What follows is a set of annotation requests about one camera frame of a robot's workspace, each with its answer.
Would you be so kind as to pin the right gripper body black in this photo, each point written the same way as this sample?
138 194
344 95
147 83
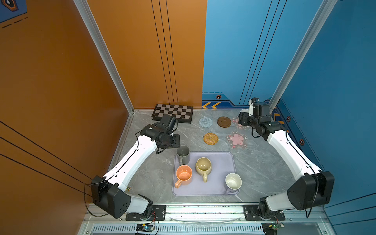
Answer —
248 120

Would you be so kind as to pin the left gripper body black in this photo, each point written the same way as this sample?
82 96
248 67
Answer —
172 140

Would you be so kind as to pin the pink flower coaster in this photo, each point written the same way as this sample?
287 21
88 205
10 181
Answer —
237 140
236 123

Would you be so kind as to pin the brown wooden round coaster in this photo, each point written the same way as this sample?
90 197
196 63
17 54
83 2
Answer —
224 122

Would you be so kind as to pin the light blue woven coaster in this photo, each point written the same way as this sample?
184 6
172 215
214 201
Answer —
205 122

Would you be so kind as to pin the tan rattan round coaster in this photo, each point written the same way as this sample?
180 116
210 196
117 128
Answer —
210 139

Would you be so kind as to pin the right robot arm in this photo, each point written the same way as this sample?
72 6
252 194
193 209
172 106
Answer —
313 187

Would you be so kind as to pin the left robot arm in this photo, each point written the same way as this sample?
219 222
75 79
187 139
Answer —
108 192

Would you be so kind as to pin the folded chessboard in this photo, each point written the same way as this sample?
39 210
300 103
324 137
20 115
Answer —
182 113

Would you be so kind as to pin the grey metal cup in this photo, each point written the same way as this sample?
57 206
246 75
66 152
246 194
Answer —
183 155

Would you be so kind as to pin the orange ceramic mug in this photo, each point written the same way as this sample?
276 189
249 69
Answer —
184 176

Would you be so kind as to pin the yellow ceramic mug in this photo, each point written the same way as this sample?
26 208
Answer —
203 167

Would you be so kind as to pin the lavender plastic tray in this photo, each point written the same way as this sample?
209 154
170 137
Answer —
222 164

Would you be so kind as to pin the white lavender mug lower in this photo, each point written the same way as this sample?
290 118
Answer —
233 183

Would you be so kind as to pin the green circuit board left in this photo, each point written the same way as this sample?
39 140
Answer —
145 228

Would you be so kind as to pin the circuit board right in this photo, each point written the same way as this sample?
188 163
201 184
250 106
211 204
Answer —
272 229

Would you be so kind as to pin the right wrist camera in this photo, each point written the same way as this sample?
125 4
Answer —
251 103

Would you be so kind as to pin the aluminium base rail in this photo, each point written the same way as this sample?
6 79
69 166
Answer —
206 219

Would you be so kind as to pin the aluminium frame post right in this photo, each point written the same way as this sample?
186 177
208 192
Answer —
313 30

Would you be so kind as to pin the aluminium frame post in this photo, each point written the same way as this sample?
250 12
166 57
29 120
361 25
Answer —
94 31
313 30

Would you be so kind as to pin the aluminium frame post left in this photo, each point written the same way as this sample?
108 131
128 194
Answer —
94 31

